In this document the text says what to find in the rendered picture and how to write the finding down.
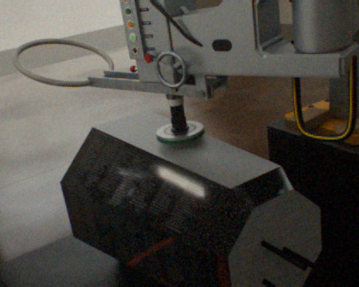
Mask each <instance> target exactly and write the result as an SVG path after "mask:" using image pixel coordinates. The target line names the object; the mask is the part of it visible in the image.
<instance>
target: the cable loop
mask: <svg viewBox="0 0 359 287"><path fill-rule="evenodd" d="M291 86H292V97H293V113H294V116H295V122H296V125H297V129H298V130H299V131H300V132H301V133H302V134H303V135H304V136H305V137H306V138H310V139H313V140H318V141H322V142H331V143H335V142H340V141H344V140H346V139H347V138H349V137H351V135H352V133H353V132H354V129H355V126H356V110H357V72H356V55H353V56H352V57H351V58H350V70H349V71H348V120H347V124H346V127H345V130H344V131H343V132H341V133H340V134H325V133H320V132H313V131H310V130H309V129H308V128H307V127H306V125H305V124H304V122H303V114H302V101H301V89H300V77H291Z"/></svg>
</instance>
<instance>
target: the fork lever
mask: <svg viewBox="0 0 359 287"><path fill-rule="evenodd" d="M103 72H104V73H105V74H106V75H107V77H108V78H105V77H90V76H89V77H88V79H89V80H90V81H91V87H98V88H105V89H117V90H124V91H142V92H149V93H162V94H169V95H181V96H188V97H200V99H202V97H204V92H203V91H198V92H197V89H196V80H195V76H191V77H190V78H188V79H191V81H192V85H191V84H184V85H182V86H181V87H179V88H176V89H172V88H170V87H166V86H165V85H164V84H157V83H141V82H140V81H139V80H138V73H132V72H127V71H108V70H104V71H103ZM207 81H208V92H209V98H214V90H215V89H216V90H224V91H227V78H208V77H207Z"/></svg>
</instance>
